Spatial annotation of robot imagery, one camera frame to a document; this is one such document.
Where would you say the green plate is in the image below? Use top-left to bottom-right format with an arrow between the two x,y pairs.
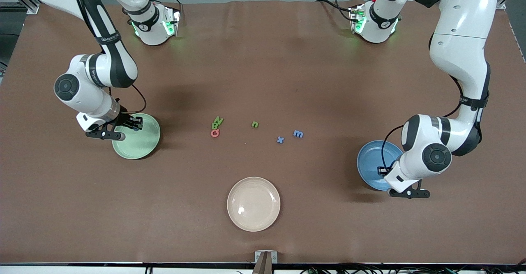
112,113 -> 161,160

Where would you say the blue plate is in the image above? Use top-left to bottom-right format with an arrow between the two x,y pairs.
356,140 -> 405,191

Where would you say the brown table mat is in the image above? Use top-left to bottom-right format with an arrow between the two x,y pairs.
0,0 -> 526,264

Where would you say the cream plate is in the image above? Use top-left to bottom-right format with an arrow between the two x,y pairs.
227,177 -> 281,232

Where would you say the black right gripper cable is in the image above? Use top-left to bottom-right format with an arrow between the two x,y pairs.
70,0 -> 147,116

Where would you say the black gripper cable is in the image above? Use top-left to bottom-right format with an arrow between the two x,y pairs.
70,0 -> 147,116
377,62 -> 491,175

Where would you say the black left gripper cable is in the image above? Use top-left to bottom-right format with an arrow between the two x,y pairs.
377,62 -> 491,175

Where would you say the grey metal camera bracket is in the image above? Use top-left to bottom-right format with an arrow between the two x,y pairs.
254,250 -> 278,274

